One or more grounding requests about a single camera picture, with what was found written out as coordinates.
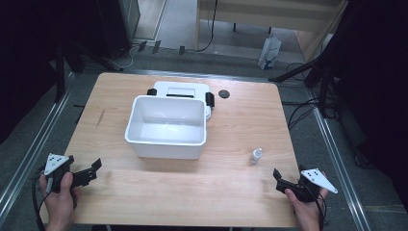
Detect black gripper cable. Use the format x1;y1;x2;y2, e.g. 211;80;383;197
31;167;50;231
312;189;329;231

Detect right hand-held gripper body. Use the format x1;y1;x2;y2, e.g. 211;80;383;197
288;165;339;204

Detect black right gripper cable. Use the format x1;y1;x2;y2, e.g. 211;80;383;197
312;189;329;231

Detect black metal stand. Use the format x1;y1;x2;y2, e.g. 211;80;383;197
53;39;85;104
268;32;345;119

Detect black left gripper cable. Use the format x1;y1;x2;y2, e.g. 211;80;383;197
31;167;50;231

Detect small white dropper bottle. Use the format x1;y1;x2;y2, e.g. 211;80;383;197
248;147;264;166

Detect dark cabinet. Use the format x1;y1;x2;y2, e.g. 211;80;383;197
94;0;142;61

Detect person's left hand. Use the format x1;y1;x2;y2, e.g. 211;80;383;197
38;171;82;230

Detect light wooden bench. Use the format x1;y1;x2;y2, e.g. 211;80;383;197
194;0;349;63

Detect metal floor rail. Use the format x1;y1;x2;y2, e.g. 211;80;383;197
307;92;373;231
126;68;273;83
0;72;76;223

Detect black hanging cable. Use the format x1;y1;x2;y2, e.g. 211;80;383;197
194;0;219;53

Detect white paper bag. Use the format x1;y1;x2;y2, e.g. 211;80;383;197
257;35;283;71

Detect person's right hand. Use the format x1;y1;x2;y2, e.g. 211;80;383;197
284;171;330;230

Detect white plastic storage box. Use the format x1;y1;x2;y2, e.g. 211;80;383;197
124;94;207;161

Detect black floor cables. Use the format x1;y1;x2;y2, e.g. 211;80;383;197
281;62;323;130

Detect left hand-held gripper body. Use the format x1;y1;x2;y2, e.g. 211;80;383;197
43;153;76;193

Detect white floor cable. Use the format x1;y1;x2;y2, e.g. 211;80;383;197
116;43;140;70

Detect white lid with black latches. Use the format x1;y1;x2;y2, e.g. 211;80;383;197
146;81;216;121

